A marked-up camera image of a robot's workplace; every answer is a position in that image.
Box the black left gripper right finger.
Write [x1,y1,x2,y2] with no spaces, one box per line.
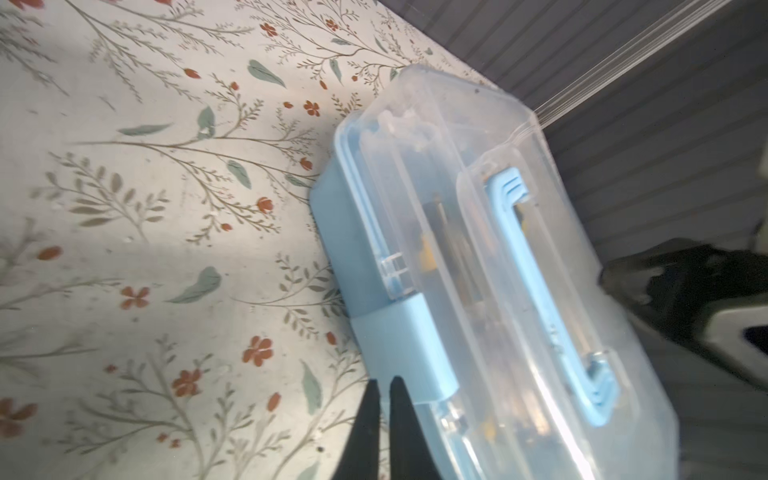
[389,376,441,480]

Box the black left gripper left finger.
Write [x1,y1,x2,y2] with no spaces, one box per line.
[332,380,381,480]

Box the light blue toolbox base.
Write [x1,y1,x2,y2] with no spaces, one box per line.
[310,113,458,479]

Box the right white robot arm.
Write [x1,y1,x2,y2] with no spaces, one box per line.
[370,134,767,479]

